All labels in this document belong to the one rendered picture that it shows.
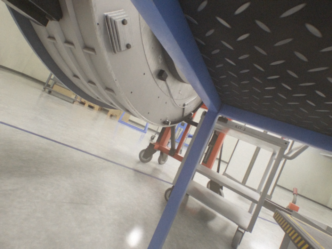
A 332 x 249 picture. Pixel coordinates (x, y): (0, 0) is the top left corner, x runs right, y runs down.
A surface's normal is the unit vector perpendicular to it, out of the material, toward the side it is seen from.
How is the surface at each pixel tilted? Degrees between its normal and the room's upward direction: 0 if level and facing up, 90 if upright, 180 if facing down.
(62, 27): 139
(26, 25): 90
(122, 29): 90
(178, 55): 180
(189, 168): 90
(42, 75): 90
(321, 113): 180
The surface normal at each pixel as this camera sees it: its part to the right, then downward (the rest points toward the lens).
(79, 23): -0.57, 0.51
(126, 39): 0.83, 0.35
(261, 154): 0.22, 0.07
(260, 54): -0.41, 0.91
